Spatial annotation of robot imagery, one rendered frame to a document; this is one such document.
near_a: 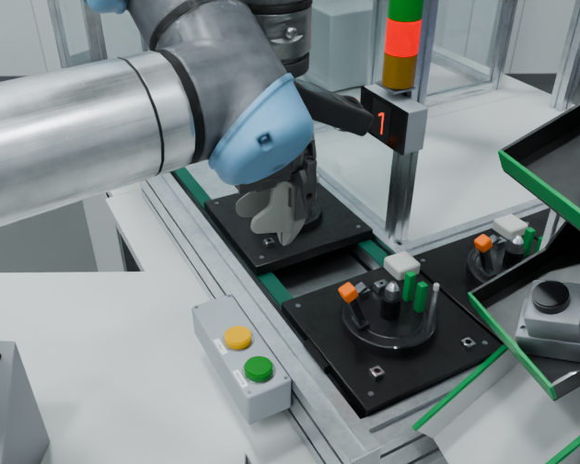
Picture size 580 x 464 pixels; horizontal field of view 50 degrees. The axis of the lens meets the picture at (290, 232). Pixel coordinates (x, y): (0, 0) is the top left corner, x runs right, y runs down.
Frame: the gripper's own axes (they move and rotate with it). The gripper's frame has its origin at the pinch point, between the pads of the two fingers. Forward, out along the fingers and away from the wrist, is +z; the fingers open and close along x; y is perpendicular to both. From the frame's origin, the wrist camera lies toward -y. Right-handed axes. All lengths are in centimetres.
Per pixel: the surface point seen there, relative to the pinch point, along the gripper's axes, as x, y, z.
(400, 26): -22.3, -30.0, -12.2
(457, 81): -98, -116, 37
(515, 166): 17.4, -11.9, -13.4
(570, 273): 19.4, -21.2, 0.2
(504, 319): 18.8, -14.0, 3.6
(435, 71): -109, -116, 37
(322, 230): -30.9, -23.5, 26.3
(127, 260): -74, 4, 52
